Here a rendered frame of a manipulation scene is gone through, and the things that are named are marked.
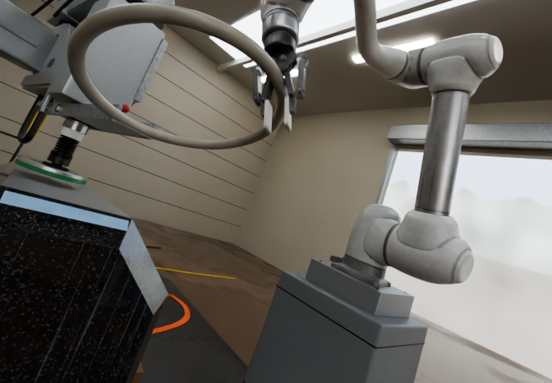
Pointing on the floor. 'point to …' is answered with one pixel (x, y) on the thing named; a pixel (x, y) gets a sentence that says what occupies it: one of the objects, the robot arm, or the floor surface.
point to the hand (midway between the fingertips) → (278, 116)
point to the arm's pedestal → (331, 340)
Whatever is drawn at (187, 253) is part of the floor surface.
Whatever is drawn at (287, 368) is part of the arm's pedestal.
